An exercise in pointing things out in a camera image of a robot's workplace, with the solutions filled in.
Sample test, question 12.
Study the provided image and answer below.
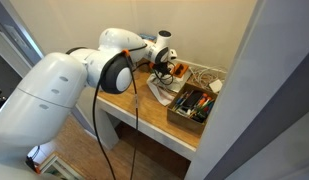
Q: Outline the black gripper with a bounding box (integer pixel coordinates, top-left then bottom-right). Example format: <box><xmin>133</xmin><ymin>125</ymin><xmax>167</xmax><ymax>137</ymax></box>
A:
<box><xmin>152</xmin><ymin>61</ymin><xmax>172</xmax><ymax>79</ymax></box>

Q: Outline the orange flat case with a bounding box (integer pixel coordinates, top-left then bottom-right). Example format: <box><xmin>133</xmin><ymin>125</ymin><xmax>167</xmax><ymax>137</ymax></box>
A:
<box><xmin>170</xmin><ymin>62</ymin><xmax>190</xmax><ymax>79</ymax></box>

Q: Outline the white flat book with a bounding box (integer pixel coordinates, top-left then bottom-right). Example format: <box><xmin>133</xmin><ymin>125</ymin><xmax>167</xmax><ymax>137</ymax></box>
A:
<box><xmin>165</xmin><ymin>68</ymin><xmax>192</xmax><ymax>94</ymax></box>

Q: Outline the colourful book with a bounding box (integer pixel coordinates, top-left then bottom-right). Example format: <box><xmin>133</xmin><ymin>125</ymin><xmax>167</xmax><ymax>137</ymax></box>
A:
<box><xmin>139</xmin><ymin>33</ymin><xmax>158</xmax><ymax>42</ymax></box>

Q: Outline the blue pen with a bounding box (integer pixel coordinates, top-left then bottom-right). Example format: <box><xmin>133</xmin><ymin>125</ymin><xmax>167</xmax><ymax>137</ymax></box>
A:
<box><xmin>175</xmin><ymin>91</ymin><xmax>189</xmax><ymax>108</ymax></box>

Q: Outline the orange marker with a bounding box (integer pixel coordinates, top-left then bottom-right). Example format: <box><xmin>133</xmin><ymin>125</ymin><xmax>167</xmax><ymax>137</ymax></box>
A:
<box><xmin>197</xmin><ymin>93</ymin><xmax>213</xmax><ymax>105</ymax></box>

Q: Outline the white power adapter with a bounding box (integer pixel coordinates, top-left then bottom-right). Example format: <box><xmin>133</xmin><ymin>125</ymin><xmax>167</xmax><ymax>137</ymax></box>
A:
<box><xmin>208</xmin><ymin>79</ymin><xmax>224</xmax><ymax>94</ymax></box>

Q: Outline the large open cardboard box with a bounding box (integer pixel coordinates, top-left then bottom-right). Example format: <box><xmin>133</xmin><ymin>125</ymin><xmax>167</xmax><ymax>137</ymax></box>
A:
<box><xmin>166</xmin><ymin>82</ymin><xmax>219</xmax><ymax>136</ymax></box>

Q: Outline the dark green round roll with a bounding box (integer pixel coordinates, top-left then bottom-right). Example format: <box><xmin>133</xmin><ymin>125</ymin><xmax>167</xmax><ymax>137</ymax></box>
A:
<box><xmin>193</xmin><ymin>111</ymin><xmax>210</xmax><ymax>124</ymax></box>

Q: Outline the wood framed white panel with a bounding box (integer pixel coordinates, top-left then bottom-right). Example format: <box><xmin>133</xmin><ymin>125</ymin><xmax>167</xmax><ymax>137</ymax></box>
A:
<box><xmin>38</xmin><ymin>153</ymin><xmax>85</xmax><ymax>180</ymax></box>

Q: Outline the white cable bundle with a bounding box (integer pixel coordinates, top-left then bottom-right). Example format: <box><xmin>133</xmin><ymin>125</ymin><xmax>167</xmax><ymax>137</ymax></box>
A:
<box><xmin>187</xmin><ymin>65</ymin><xmax>228</xmax><ymax>91</ymax></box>

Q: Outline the black robot cable white label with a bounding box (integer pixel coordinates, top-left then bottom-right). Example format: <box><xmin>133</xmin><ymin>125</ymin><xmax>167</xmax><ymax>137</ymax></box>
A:
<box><xmin>125</xmin><ymin>53</ymin><xmax>141</xmax><ymax>180</ymax></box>

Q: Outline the orange black cable connector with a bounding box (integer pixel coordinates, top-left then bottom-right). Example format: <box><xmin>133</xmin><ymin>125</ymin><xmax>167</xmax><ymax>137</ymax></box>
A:
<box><xmin>25</xmin><ymin>155</ymin><xmax>42</xmax><ymax>175</ymax></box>

